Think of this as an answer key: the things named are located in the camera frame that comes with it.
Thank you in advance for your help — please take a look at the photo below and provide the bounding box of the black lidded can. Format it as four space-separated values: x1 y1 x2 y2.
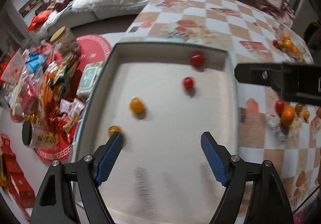
22 121 56 149

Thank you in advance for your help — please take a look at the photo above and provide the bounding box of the large orange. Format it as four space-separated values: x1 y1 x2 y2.
280 106 296 127

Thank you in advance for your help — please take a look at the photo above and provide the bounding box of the pile of snack packets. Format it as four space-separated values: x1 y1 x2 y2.
1 43 80 136

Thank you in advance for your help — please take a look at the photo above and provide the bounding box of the brownish cherry tomato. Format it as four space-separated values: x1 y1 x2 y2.
295 103 303 114

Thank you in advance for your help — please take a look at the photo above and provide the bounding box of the yellow cherry tomato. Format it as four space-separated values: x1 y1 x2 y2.
303 110 310 121

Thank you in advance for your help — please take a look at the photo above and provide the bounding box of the yellow-brown tomato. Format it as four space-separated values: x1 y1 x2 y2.
108 125 122 137

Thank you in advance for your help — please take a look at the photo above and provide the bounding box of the red round tray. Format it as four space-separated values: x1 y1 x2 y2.
77 34 112 72

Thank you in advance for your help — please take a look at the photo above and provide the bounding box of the shallow grey white tray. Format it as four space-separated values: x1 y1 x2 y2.
76 42 238 223

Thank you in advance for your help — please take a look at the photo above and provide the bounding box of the snack jar wooden lid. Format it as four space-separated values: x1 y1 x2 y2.
50 26 80 65

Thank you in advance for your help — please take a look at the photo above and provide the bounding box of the red tomato beside orange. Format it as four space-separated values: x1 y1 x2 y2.
275 99 284 115

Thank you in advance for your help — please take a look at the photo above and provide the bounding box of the red gift box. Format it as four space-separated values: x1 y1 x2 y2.
1 134 35 209

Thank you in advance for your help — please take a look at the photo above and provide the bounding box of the red cherry tomato with stem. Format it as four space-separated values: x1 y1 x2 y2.
190 54 205 67

